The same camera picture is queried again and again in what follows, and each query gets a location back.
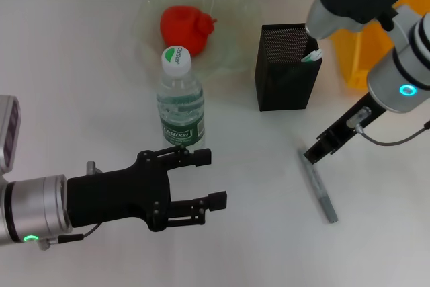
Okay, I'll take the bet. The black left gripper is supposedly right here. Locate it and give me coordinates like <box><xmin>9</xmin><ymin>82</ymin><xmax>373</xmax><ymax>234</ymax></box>
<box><xmin>67</xmin><ymin>145</ymin><xmax>228</xmax><ymax>233</ymax></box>

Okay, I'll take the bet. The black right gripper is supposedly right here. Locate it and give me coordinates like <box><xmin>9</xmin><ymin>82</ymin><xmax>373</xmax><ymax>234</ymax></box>
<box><xmin>302</xmin><ymin>93</ymin><xmax>388</xmax><ymax>167</ymax></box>

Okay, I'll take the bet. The clear green-label water bottle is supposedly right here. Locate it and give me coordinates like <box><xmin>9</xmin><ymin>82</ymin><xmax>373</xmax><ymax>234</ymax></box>
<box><xmin>155</xmin><ymin>45</ymin><xmax>206</xmax><ymax>149</ymax></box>

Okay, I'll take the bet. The mint green pen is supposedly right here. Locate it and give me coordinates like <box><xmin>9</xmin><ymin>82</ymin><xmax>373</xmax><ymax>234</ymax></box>
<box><xmin>300</xmin><ymin>48</ymin><xmax>324</xmax><ymax>63</ymax></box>

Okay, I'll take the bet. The red-orange toy fruit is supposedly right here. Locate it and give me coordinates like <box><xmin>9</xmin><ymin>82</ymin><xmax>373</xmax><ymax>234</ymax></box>
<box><xmin>159</xmin><ymin>5</ymin><xmax>218</xmax><ymax>58</ymax></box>

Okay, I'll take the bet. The grey marker pen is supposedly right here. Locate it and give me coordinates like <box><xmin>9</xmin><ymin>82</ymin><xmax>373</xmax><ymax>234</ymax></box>
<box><xmin>299</xmin><ymin>152</ymin><xmax>339</xmax><ymax>224</ymax></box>

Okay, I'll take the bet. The black mesh pen holder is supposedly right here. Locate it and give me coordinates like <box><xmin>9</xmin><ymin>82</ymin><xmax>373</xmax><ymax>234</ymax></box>
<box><xmin>254</xmin><ymin>23</ymin><xmax>323</xmax><ymax>112</ymax></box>

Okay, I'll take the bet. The translucent green fruit plate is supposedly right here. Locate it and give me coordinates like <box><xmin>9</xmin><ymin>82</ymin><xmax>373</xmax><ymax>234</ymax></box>
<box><xmin>134</xmin><ymin>0</ymin><xmax>263</xmax><ymax>81</ymax></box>

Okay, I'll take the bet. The yellow plastic bin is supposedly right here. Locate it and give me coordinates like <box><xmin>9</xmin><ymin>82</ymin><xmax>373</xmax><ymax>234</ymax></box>
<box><xmin>327</xmin><ymin>0</ymin><xmax>406</xmax><ymax>90</ymax></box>

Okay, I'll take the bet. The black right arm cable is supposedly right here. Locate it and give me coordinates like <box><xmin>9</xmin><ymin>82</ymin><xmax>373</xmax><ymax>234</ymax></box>
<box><xmin>349</xmin><ymin>107</ymin><xmax>430</xmax><ymax>147</ymax></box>

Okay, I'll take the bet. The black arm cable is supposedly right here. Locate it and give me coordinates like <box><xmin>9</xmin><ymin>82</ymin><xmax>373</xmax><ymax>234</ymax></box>
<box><xmin>349</xmin><ymin>107</ymin><xmax>430</xmax><ymax>147</ymax></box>
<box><xmin>39</xmin><ymin>222</ymin><xmax>102</xmax><ymax>251</ymax></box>

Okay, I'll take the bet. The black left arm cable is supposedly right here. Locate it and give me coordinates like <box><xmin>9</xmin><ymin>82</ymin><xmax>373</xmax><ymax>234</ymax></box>
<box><xmin>39</xmin><ymin>222</ymin><xmax>102</xmax><ymax>251</ymax></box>

